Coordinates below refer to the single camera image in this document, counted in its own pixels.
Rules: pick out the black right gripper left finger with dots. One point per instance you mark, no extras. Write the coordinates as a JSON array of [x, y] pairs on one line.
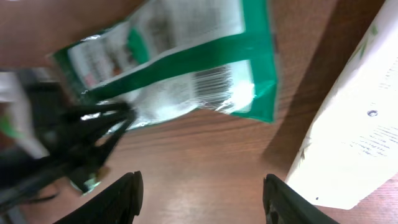
[[118, 203]]

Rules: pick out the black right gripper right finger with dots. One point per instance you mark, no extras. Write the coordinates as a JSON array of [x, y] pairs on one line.
[[283, 205]]

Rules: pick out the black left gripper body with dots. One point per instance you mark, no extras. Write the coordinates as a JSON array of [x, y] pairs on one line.
[[21, 93]]

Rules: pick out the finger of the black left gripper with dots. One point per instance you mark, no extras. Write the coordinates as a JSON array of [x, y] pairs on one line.
[[110, 117], [92, 153]]

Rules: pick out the green white wipes pack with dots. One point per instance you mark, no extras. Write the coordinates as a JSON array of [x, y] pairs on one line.
[[169, 58]]

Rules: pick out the white tube carton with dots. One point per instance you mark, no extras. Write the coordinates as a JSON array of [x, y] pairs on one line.
[[350, 148]]

